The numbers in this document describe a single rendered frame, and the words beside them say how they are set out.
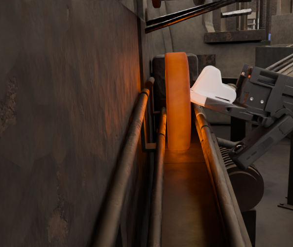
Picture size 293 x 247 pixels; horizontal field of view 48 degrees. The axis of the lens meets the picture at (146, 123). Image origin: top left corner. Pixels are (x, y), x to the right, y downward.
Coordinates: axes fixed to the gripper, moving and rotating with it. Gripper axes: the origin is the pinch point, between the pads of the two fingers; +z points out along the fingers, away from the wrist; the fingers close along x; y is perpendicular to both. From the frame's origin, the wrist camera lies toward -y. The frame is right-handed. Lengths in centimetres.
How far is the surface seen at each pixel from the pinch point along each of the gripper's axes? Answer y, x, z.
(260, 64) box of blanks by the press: 8, -246, -77
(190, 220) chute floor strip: -9.7, 20.7, -3.3
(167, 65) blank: 4.0, 4.9, 3.3
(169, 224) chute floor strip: -10.4, 21.3, -1.2
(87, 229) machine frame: -3.0, 37.0, 5.4
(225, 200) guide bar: -4.1, 25.8, -4.4
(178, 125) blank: -3.3, 7.6, -0.3
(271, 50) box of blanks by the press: 21, -230, -77
